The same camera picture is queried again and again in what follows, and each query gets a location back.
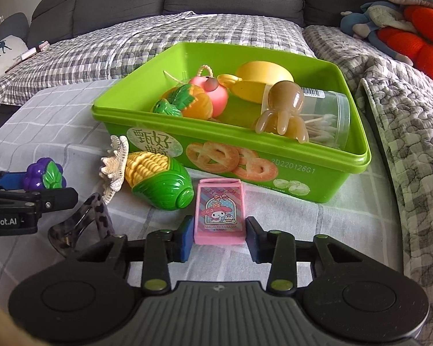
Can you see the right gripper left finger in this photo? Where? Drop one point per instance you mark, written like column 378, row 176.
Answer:
column 161, row 248

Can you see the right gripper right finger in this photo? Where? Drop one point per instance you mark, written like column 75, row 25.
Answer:
column 278, row 248

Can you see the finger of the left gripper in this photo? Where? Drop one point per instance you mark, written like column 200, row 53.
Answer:
column 10, row 181
column 46, row 200

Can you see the purple toy grapes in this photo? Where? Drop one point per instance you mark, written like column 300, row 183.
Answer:
column 44, row 174

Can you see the leopard print hair claw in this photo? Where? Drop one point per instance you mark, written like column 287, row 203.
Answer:
column 65, row 235

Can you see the toy corn with green husk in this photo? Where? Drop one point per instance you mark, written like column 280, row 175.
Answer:
column 159, row 179

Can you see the beige starfish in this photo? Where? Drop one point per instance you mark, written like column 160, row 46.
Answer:
column 113, row 167

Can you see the clear cotton swab jar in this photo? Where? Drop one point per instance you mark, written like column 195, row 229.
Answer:
column 327, row 117

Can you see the orange toy pumpkin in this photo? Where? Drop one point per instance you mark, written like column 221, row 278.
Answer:
column 188, row 100

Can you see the brown squishy hand toy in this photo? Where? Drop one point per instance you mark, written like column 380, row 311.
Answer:
column 281, row 109

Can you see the yellow toy pot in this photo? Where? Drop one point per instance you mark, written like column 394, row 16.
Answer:
column 251, row 79

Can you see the pink toy pig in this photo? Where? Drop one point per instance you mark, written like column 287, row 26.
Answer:
column 218, row 93

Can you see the grey grid sheet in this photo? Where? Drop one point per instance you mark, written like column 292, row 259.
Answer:
column 57, row 123

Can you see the green plastic cookie box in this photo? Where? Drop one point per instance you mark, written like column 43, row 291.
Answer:
column 229, row 147

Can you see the white pillow with print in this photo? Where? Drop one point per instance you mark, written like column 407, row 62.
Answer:
column 11, row 47

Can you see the pink phone on quilt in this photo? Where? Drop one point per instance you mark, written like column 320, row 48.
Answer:
column 41, row 47

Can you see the grey checked quilt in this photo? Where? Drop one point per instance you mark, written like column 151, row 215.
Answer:
column 397, row 101

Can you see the orange flower cushion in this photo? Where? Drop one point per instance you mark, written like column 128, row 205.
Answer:
column 417, row 47

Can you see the blue plush monkey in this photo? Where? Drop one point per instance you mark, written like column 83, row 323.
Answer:
column 373, row 17

